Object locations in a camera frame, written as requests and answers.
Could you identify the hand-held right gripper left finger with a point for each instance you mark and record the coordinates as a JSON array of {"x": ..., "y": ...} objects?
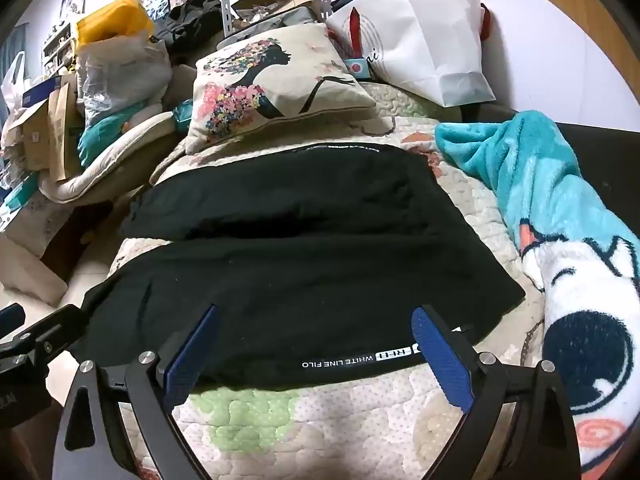
[{"x": 192, "y": 360}]

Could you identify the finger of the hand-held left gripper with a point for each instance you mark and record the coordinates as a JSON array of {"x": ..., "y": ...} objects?
[
  {"x": 55, "y": 332},
  {"x": 11, "y": 317}
]

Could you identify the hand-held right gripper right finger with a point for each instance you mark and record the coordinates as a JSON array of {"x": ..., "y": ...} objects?
[{"x": 440, "y": 360}]

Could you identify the black pants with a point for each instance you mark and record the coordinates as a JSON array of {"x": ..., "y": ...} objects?
[{"x": 300, "y": 260}]

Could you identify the beige storage box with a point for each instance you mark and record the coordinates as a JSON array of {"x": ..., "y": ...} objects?
[{"x": 30, "y": 265}]

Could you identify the quilted beige bed cover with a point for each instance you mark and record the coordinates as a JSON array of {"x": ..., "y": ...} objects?
[{"x": 350, "y": 435}]

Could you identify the flat cardboard box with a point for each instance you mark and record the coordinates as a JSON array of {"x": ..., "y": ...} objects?
[{"x": 35, "y": 135}]

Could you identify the tall cardboard box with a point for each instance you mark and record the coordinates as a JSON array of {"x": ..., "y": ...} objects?
[{"x": 64, "y": 130}]

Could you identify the teal printed fleece blanket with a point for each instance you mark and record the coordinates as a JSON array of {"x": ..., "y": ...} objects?
[{"x": 540, "y": 170}]

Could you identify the white plastic bag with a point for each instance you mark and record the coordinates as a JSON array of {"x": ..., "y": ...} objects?
[{"x": 12, "y": 80}]

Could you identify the teal packet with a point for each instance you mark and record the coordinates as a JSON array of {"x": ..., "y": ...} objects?
[{"x": 183, "y": 116}]

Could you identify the clear plastic bag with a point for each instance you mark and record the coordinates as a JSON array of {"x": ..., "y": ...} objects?
[{"x": 120, "y": 75}]

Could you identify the floral print cushion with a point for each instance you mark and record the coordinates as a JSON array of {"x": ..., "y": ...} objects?
[{"x": 280, "y": 85}]

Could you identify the small teal box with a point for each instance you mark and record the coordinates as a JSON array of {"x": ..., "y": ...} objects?
[{"x": 357, "y": 69}]

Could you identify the yellow plastic bag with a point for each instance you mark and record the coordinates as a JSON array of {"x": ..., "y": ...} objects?
[{"x": 115, "y": 20}]

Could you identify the white paper bag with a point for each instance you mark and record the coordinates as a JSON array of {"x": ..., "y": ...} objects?
[{"x": 430, "y": 35}]

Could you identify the black clothing pile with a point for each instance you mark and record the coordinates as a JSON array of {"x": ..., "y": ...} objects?
[{"x": 195, "y": 25}]

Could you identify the dark blue cloth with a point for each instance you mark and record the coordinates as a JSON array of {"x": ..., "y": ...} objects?
[{"x": 350, "y": 1}]

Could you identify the white wall shelf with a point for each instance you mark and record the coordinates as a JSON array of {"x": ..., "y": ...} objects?
[{"x": 57, "y": 50}]

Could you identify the wooden door frame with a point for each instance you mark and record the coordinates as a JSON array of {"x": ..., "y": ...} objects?
[{"x": 585, "y": 15}]

